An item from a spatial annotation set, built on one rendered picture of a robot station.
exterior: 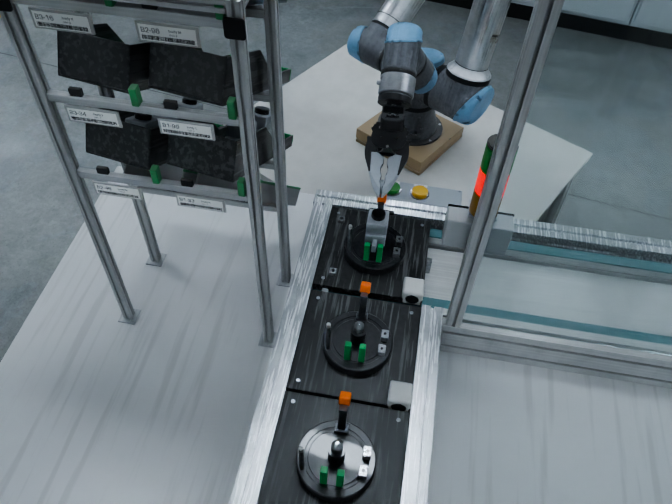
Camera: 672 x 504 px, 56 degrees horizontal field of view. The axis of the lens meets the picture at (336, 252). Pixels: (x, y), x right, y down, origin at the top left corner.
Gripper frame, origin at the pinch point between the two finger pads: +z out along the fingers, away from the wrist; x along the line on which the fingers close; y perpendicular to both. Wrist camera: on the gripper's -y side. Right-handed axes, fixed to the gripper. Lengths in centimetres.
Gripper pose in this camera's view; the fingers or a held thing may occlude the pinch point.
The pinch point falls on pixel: (381, 190)
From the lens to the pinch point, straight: 129.5
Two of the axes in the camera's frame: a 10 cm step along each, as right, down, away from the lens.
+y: 0.8, 0.7, 9.9
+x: -9.9, -1.4, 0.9
